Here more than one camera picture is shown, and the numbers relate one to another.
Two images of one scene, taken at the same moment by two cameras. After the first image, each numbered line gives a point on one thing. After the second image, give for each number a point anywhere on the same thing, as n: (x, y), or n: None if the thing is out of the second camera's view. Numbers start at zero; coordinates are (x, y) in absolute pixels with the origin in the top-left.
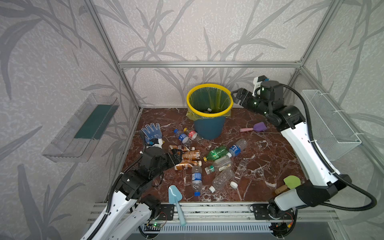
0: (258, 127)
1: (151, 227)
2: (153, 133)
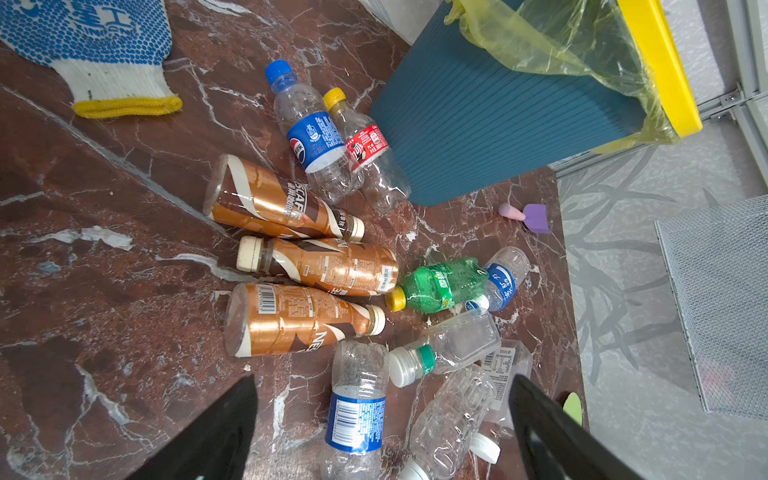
0: (534, 215)
1: None
2: (111, 53)
